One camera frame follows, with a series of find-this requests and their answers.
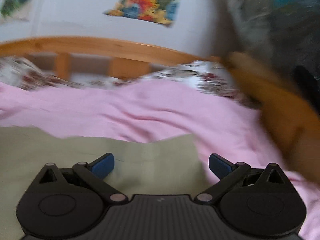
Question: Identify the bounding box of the olive beige brown garment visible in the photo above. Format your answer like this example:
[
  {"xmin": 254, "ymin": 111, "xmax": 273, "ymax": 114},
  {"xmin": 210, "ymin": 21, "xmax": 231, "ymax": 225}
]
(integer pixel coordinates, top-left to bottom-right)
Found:
[{"xmin": 1, "ymin": 127, "xmax": 209, "ymax": 239}]

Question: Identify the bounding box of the plastic bag of clothes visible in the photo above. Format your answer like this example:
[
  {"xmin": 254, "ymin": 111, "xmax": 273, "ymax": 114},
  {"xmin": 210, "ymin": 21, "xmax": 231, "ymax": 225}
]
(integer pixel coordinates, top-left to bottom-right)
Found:
[{"xmin": 227, "ymin": 0, "xmax": 319, "ymax": 109}]

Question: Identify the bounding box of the pink bed sheet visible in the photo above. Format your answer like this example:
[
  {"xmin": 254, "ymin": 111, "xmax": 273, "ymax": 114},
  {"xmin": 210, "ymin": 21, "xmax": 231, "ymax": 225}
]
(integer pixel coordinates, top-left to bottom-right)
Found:
[{"xmin": 1, "ymin": 80, "xmax": 319, "ymax": 239}]

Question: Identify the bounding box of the floral patterned pillow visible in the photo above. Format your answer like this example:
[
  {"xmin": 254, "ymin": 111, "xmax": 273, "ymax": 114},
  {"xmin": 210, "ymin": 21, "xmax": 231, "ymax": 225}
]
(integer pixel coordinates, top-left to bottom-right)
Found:
[{"xmin": 1, "ymin": 56, "xmax": 259, "ymax": 109}]

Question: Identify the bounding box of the colourful poster right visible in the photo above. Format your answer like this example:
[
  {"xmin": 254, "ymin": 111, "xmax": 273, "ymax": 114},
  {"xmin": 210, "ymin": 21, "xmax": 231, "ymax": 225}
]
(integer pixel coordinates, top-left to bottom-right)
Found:
[{"xmin": 104, "ymin": 0, "xmax": 181, "ymax": 26}]

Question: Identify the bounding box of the green poster middle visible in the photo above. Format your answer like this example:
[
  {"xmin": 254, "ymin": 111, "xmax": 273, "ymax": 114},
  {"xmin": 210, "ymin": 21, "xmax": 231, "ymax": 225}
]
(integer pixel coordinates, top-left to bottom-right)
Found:
[{"xmin": 1, "ymin": 0, "xmax": 34, "ymax": 24}]

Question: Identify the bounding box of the wooden bed frame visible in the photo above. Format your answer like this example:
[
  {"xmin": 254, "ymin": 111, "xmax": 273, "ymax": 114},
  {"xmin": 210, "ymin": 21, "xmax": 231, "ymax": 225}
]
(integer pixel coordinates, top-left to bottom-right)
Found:
[{"xmin": 1, "ymin": 36, "xmax": 319, "ymax": 182}]

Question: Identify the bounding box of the white wall pipe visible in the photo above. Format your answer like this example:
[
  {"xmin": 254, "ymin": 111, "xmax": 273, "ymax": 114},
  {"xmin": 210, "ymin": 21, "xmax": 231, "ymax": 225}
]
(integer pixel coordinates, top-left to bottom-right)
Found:
[{"xmin": 30, "ymin": 0, "xmax": 45, "ymax": 37}]

